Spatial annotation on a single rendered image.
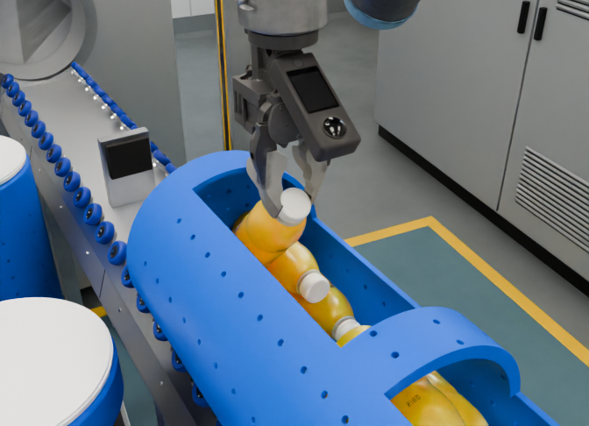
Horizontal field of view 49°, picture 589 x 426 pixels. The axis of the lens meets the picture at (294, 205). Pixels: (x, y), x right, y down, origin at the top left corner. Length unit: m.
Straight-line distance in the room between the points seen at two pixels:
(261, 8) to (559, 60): 2.05
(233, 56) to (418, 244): 1.59
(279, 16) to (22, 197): 0.90
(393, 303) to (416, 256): 1.95
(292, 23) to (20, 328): 0.58
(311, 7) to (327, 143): 0.13
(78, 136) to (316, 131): 1.19
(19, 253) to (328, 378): 0.95
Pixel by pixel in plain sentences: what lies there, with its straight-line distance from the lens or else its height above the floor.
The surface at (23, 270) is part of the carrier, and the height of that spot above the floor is 0.83.
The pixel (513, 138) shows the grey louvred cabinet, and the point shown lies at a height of 0.46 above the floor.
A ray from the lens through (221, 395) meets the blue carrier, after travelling 0.73.
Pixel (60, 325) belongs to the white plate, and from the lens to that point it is 0.98.
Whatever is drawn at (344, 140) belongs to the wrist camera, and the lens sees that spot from 0.62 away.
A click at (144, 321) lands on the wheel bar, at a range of 1.12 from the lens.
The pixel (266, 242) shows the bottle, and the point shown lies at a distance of 0.78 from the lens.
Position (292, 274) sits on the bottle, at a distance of 0.89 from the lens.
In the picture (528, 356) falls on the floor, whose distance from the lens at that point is 2.48.
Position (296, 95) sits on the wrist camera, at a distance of 0.63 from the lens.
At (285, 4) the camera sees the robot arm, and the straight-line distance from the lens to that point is 0.63.
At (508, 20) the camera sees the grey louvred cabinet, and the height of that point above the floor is 0.91.
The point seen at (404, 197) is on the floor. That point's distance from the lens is 3.22.
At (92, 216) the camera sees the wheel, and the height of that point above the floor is 0.97.
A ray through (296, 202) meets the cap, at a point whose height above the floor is 1.27.
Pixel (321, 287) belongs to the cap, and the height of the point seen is 1.10.
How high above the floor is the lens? 1.66
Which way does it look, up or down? 32 degrees down
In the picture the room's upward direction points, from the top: straight up
